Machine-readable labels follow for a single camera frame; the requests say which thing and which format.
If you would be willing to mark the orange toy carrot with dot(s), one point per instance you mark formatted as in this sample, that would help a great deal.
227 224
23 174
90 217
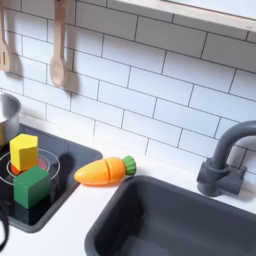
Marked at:
99 172

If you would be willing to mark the yellow wooden block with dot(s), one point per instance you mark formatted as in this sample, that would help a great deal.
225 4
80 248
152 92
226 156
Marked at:
24 153

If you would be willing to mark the green wooden block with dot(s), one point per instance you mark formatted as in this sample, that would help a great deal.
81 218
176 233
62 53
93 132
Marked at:
31 188

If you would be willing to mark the steel pot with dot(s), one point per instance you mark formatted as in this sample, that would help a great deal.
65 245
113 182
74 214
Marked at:
10 116

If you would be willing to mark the black toy stove top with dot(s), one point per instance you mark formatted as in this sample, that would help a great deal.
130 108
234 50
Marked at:
77 157

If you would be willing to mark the wooden spoon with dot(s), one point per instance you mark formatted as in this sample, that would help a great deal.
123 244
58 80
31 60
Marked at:
57 70

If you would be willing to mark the dark grey sink basin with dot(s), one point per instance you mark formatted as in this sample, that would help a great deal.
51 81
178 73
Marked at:
173 216

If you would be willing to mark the dark grey tap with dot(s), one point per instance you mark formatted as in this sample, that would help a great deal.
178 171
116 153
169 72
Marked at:
216 174

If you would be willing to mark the wooden shelf board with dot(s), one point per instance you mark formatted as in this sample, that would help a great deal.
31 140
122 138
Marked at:
200 16

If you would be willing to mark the wooden slotted spatula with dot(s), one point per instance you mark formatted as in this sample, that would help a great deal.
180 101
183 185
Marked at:
4 57

